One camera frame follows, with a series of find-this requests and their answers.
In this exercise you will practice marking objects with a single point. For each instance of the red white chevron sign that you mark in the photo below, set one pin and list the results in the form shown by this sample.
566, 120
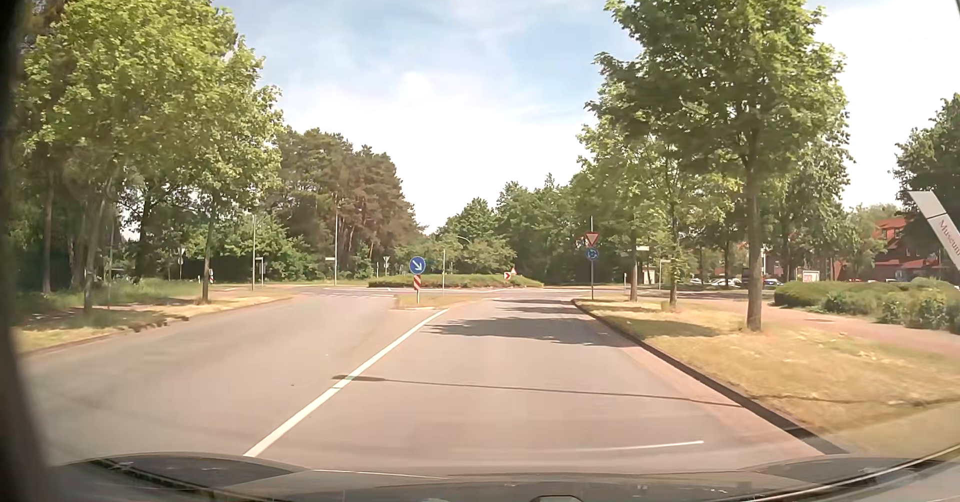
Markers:
510, 274

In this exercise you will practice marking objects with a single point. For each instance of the roundabout island with hedge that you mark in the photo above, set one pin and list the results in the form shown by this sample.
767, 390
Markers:
457, 280

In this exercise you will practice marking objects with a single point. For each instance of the wood of tall trees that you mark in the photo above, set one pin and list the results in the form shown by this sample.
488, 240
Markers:
420, 224

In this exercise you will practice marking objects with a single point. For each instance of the blue arrow sign with beacon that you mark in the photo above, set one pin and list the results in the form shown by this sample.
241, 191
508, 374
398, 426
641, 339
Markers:
417, 265

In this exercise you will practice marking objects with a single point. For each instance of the kerbed grass traffic island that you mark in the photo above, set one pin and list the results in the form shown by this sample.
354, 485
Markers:
431, 299

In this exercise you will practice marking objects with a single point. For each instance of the give way roundabout sign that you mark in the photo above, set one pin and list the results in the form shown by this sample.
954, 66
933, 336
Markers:
592, 241

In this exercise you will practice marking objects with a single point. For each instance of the grey asphalt road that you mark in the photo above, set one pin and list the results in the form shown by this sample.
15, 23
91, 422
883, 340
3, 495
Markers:
510, 382

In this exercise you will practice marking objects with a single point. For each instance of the road markings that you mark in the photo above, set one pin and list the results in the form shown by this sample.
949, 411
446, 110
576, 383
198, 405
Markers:
352, 373

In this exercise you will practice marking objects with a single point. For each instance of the car's own bonnet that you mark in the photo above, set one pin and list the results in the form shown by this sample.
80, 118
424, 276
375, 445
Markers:
480, 483

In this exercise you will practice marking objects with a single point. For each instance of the parked cars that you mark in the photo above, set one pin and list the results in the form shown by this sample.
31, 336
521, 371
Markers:
739, 282

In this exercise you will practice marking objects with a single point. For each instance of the row of trees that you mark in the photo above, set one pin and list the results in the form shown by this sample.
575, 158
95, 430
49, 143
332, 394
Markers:
127, 111
731, 111

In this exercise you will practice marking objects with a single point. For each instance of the dry grass verge with path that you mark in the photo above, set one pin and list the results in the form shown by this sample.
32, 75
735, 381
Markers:
112, 320

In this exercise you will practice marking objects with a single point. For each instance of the red paved cycle path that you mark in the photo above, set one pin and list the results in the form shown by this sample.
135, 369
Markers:
862, 327

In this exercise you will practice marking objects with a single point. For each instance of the low green hedge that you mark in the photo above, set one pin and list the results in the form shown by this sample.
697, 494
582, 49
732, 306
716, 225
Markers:
877, 297

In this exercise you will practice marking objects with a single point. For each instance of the red brick building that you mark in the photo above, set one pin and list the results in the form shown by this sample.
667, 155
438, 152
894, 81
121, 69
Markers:
900, 250

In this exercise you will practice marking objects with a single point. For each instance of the road sign on post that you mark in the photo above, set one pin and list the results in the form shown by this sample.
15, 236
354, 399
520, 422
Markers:
386, 263

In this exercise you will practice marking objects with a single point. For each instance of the lamp post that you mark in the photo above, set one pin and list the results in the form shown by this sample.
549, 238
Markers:
253, 250
335, 243

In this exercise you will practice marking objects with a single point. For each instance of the white direction sign on post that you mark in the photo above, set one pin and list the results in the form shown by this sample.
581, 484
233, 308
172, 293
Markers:
643, 258

